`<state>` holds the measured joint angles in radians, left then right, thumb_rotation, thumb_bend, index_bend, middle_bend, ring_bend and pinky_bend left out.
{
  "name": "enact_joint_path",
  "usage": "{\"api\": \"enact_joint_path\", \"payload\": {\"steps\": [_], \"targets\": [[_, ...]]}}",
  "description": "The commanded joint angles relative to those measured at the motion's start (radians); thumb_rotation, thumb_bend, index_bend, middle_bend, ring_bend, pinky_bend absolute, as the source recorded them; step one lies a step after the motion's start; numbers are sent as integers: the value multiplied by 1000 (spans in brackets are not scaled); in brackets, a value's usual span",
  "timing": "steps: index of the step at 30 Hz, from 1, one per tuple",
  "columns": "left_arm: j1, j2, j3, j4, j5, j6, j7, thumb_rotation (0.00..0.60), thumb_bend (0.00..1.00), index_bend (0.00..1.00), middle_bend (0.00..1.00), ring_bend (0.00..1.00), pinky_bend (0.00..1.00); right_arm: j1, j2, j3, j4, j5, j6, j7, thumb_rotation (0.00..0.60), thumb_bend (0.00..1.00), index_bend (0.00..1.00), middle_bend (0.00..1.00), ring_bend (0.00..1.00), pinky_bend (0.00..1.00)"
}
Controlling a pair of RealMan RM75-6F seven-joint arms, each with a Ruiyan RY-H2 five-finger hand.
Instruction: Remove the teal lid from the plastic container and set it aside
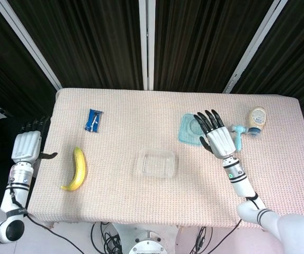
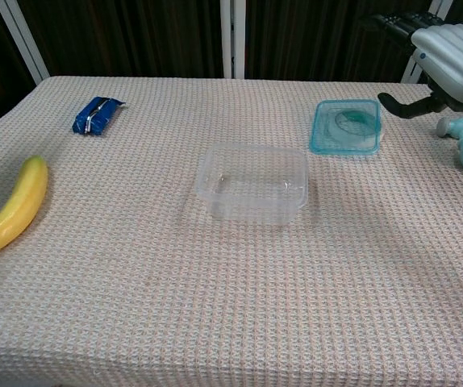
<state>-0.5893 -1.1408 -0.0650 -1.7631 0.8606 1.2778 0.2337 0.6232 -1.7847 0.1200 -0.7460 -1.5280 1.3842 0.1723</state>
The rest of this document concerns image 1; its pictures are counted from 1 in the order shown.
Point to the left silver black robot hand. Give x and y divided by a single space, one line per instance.
26 146

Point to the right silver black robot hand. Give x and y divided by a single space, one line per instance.
221 140

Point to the clear container with blue rim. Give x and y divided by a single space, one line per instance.
185 132

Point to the clear plastic container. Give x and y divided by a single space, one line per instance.
156 164

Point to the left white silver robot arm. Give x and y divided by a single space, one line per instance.
19 177

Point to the teal toy hammer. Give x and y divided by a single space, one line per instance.
239 141

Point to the beige squeeze bottle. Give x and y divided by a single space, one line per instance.
257 117

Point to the yellow banana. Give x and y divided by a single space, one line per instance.
79 166

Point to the blue snack packet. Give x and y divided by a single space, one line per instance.
93 121

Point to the pink waffle-weave tablecloth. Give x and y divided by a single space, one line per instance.
141 132

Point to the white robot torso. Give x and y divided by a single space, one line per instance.
146 238

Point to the dark pleated curtain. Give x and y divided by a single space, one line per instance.
93 39

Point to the white frame post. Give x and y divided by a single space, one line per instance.
27 42
250 50
151 45
143 45

